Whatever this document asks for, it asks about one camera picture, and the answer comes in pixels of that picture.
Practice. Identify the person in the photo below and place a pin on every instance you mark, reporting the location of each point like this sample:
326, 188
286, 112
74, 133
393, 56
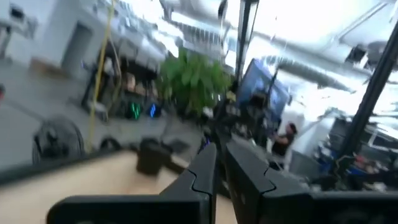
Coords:
283, 141

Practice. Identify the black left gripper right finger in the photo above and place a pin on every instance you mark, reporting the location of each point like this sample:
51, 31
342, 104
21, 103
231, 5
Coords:
267, 202

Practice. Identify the background storage shelf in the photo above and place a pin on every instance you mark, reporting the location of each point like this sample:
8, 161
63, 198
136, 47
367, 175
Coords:
133, 84

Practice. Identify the black floor fan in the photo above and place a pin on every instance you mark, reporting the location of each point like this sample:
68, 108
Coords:
57, 140

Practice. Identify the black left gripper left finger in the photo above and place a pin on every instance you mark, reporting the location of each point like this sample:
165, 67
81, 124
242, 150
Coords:
186, 199

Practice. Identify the green potted plant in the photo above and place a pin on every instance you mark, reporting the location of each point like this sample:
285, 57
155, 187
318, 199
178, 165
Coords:
192, 81

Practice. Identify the black vented box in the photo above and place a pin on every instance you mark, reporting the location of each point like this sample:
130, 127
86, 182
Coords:
152, 157

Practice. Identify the blue monitor screen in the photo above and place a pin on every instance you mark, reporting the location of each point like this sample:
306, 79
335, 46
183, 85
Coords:
261, 84

